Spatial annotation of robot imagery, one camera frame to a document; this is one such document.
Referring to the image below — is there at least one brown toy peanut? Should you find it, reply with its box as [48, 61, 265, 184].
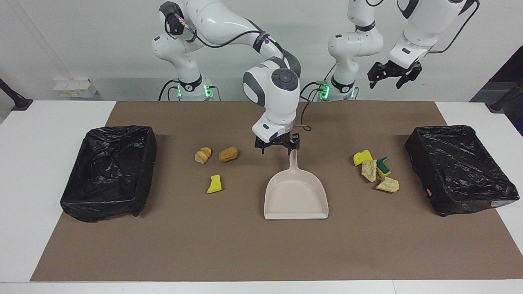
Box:
[219, 146, 239, 163]

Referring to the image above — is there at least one beige plastic dustpan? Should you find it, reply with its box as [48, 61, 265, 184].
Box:
[264, 149, 329, 220]

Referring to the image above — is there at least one small yellow sponge piece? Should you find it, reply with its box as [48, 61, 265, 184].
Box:
[206, 174, 224, 194]

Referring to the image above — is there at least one large yellow sponge piece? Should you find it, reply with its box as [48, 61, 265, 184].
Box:
[353, 150, 373, 167]

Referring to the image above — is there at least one toy sliced bread chunk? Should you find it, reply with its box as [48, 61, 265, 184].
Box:
[375, 176, 400, 193]
[361, 160, 378, 183]

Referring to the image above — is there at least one green and yellow sponge piece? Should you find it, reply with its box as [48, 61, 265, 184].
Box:
[376, 157, 392, 179]

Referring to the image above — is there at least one black bin with pink mark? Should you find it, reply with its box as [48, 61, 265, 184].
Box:
[405, 125, 520, 217]

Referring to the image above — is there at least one black bag-lined bin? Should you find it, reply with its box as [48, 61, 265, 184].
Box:
[60, 125, 158, 223]

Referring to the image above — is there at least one brown table mat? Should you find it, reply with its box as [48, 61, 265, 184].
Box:
[31, 101, 523, 282]

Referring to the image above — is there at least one black stand foot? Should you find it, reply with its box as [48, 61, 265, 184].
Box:
[0, 78, 33, 111]
[485, 80, 523, 114]

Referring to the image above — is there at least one black left base cable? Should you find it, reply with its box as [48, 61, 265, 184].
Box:
[299, 80, 327, 101]

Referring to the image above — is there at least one black base cable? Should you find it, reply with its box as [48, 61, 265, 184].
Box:
[158, 79, 180, 101]
[299, 80, 327, 101]

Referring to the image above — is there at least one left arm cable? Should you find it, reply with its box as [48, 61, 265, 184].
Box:
[427, 0, 481, 53]

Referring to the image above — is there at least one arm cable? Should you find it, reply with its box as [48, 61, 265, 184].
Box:
[163, 12, 313, 132]
[427, 0, 481, 53]

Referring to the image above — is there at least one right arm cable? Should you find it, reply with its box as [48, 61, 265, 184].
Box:
[163, 12, 313, 132]

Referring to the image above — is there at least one black right base cable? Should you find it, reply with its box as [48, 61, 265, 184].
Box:
[158, 79, 180, 101]

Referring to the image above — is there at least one white wall socket box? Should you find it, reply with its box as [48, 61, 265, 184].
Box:
[53, 78, 98, 98]

